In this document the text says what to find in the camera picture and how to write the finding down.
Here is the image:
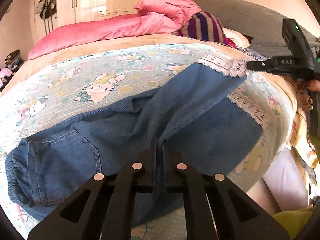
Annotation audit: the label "yellow green cloth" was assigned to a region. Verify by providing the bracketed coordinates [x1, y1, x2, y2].
[272, 207, 316, 240]

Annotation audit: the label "blue denim jeans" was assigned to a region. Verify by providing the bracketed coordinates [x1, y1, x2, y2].
[5, 62, 263, 227]

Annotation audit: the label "cartoon cat printed bed sheet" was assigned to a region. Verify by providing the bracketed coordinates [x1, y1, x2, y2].
[0, 42, 293, 240]

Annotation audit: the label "pink duvet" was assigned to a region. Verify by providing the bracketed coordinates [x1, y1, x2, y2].
[27, 0, 202, 60]

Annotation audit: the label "person's right hand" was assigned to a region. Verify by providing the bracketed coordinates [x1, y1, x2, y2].
[307, 79, 320, 93]

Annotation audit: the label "person's printed clothing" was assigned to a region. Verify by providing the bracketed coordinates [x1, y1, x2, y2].
[282, 76, 320, 172]

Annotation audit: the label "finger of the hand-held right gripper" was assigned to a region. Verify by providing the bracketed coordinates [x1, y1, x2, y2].
[246, 59, 273, 74]

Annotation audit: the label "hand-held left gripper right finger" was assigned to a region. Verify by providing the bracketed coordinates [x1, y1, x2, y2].
[157, 138, 290, 240]

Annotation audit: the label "lavender cloth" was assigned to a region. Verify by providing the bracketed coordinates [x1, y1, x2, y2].
[262, 146, 310, 213]

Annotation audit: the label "pile of clothes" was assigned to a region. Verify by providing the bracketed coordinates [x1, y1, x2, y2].
[0, 49, 26, 92]

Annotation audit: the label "grey padded headboard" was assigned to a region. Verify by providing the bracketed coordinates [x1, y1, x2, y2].
[185, 0, 320, 61]

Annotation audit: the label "white pillow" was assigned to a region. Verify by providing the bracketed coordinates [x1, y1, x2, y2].
[222, 27, 251, 48]

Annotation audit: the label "blue white patterned cloth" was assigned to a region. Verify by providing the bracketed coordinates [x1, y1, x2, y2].
[237, 46, 264, 62]

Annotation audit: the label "hanging bags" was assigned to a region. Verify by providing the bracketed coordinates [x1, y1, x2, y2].
[34, 0, 58, 35]

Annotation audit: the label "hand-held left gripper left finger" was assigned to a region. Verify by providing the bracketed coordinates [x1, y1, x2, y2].
[27, 137, 158, 240]

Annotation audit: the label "purple striped pillow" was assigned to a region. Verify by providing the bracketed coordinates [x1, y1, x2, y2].
[177, 12, 237, 48]

